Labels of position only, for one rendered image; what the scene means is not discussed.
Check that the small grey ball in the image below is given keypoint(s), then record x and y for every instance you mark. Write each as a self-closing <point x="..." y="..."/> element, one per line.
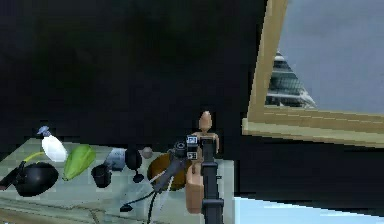
<point x="146" y="152"/>

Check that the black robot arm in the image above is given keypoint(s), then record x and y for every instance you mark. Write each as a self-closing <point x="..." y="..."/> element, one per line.
<point x="212" y="180"/>

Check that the pale green kitchen counter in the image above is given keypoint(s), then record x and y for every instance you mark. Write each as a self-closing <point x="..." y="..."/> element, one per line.
<point x="83" y="200"/>

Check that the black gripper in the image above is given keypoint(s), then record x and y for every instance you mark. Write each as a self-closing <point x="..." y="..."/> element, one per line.
<point x="174" y="166"/>

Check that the yellow green utensil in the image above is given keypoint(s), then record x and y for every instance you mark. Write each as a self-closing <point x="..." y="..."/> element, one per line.
<point x="33" y="155"/>

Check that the white spray bottle blue top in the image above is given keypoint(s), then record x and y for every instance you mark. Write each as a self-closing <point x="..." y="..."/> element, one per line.
<point x="53" y="148"/>

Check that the black cup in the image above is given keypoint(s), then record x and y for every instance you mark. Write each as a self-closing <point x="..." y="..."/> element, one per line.
<point x="101" y="176"/>

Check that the wooden framed window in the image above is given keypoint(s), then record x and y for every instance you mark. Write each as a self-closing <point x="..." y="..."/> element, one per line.
<point x="266" y="66"/>

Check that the brown round bowl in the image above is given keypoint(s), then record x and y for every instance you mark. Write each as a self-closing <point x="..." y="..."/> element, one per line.
<point x="156" y="170"/>

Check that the black wine glass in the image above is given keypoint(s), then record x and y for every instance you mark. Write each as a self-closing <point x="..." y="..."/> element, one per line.
<point x="133" y="159"/>

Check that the wooden mannequin figure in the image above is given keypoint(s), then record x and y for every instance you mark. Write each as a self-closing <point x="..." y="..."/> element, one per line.
<point x="194" y="186"/>

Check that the green lettuce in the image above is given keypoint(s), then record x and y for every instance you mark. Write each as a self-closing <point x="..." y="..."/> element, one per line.
<point x="78" y="161"/>

